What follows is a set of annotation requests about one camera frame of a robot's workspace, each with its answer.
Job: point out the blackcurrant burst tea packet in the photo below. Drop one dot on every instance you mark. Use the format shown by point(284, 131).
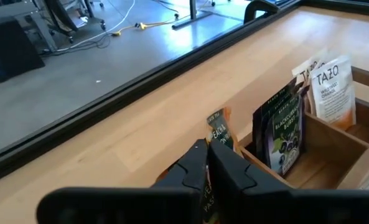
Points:
point(285, 137)
point(260, 124)

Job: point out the black office chair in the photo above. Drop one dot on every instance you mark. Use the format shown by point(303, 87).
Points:
point(63, 18)

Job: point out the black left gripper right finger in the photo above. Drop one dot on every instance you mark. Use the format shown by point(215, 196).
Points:
point(243, 202)

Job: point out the wooden three-compartment organizer box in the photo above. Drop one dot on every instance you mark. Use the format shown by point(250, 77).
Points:
point(327, 140)

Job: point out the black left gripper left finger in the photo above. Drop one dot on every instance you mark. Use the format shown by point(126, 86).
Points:
point(171, 202)

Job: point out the dark grey cabinet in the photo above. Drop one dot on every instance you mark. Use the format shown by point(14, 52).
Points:
point(13, 46)

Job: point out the metal desk stand base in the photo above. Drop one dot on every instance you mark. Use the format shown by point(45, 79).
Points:
point(192, 17)

